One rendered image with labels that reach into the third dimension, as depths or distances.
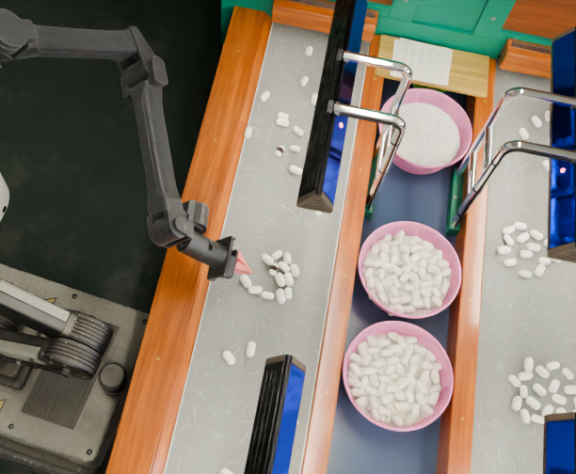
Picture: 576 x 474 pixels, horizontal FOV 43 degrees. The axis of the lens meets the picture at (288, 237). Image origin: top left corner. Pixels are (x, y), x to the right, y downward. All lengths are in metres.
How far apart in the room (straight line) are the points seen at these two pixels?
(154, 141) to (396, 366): 0.78
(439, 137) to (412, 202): 0.21
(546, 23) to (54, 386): 1.67
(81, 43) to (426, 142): 1.00
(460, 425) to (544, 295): 0.43
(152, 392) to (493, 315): 0.87
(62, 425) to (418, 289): 0.99
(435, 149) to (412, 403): 0.73
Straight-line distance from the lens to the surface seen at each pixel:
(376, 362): 1.81
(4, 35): 1.49
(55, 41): 1.60
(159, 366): 1.75
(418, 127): 2.15
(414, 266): 1.93
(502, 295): 1.97
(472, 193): 1.90
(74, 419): 2.04
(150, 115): 1.70
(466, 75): 2.25
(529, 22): 2.25
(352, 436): 1.83
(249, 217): 1.92
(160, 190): 1.63
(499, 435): 1.86
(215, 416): 1.74
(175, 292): 1.80
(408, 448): 1.86
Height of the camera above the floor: 2.45
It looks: 64 degrees down
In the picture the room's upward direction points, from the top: 13 degrees clockwise
